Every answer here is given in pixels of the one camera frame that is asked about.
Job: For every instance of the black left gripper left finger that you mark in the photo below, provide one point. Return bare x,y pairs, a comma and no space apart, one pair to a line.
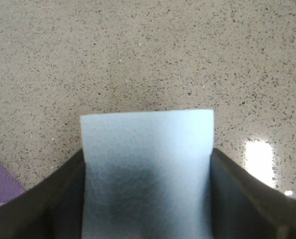
51,210

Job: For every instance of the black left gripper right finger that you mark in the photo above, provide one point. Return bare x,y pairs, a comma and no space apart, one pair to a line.
243,207

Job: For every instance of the purple foam cube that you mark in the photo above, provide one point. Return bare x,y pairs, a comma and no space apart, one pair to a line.
9,187

